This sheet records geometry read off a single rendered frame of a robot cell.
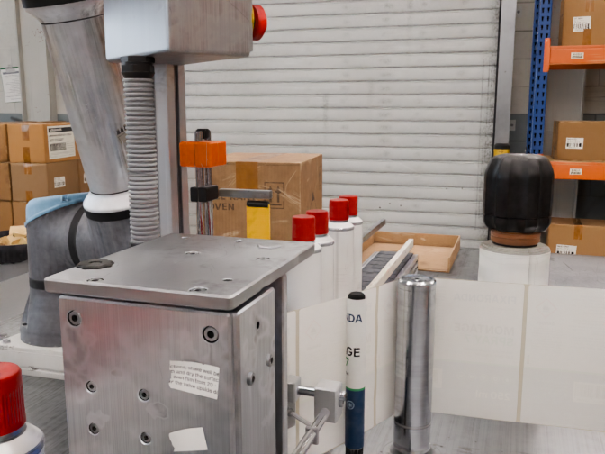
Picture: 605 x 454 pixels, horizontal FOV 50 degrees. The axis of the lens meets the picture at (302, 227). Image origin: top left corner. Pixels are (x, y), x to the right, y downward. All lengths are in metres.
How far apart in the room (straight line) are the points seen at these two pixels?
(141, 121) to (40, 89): 5.76
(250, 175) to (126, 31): 0.73
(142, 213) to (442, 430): 0.41
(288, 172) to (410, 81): 3.73
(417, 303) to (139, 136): 0.33
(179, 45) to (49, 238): 0.48
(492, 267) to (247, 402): 0.53
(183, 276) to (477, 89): 4.75
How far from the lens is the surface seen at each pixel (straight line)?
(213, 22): 0.68
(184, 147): 0.78
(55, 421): 0.94
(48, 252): 1.06
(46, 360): 1.07
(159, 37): 0.67
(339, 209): 1.06
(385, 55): 5.12
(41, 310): 1.08
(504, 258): 0.82
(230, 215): 1.45
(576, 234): 4.52
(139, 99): 0.69
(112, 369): 0.36
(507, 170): 0.81
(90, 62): 0.91
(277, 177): 1.41
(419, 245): 1.96
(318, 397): 0.54
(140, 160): 0.69
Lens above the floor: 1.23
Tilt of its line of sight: 10 degrees down
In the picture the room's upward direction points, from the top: straight up
